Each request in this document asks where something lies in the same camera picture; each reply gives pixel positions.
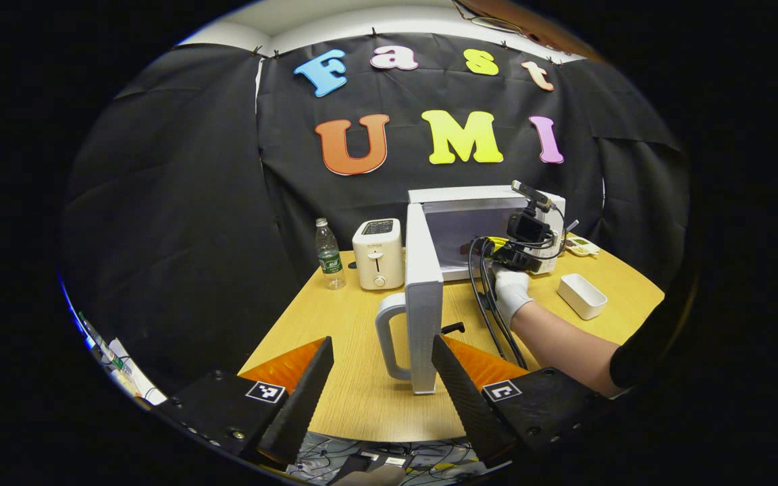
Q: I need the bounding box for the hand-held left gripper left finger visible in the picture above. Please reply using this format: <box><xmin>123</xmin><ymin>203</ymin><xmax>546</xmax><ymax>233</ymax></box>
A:
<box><xmin>158</xmin><ymin>335</ymin><xmax>336</xmax><ymax>466</ymax></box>

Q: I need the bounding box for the white rectangular dish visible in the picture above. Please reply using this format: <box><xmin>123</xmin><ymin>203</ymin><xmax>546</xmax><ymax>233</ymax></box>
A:
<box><xmin>557</xmin><ymin>273</ymin><xmax>608</xmax><ymax>321</ymax></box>

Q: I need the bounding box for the white flat object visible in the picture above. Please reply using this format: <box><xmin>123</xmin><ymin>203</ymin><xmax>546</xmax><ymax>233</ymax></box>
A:
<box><xmin>107</xmin><ymin>336</ymin><xmax>168</xmax><ymax>407</ymax></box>

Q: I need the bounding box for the white compartment tray with grains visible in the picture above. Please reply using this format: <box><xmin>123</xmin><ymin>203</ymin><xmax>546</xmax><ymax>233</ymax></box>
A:
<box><xmin>565</xmin><ymin>236</ymin><xmax>601</xmax><ymax>258</ymax></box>

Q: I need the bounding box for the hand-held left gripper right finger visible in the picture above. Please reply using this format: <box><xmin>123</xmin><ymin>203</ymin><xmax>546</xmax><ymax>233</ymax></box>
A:
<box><xmin>431</xmin><ymin>334</ymin><xmax>611</xmax><ymax>468</ymax></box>

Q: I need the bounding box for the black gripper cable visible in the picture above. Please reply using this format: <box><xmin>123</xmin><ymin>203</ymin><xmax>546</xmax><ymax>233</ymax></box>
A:
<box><xmin>467</xmin><ymin>236</ymin><xmax>530</xmax><ymax>371</ymax></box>

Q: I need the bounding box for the clear plastic water bottle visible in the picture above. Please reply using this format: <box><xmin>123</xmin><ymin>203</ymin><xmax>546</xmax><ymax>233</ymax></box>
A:
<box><xmin>314</xmin><ymin>217</ymin><xmax>347</xmax><ymax>290</ymax></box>

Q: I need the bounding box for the person's black sleeve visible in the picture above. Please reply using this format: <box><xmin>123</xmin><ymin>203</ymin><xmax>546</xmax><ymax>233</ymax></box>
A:
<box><xmin>608</xmin><ymin>267</ymin><xmax>700</xmax><ymax>392</ymax></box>

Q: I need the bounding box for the white microwave oven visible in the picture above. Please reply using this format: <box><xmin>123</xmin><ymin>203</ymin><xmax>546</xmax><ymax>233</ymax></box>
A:
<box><xmin>374</xmin><ymin>185</ymin><xmax>567</xmax><ymax>396</ymax></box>

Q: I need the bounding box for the black backdrop cloth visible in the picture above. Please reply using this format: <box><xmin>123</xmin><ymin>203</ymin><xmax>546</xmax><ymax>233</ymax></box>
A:
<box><xmin>58</xmin><ymin>30</ymin><xmax>690</xmax><ymax>396</ymax></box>

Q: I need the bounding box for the white toaster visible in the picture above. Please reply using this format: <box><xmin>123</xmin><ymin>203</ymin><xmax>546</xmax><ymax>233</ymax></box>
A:
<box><xmin>352</xmin><ymin>218</ymin><xmax>405</xmax><ymax>291</ymax></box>

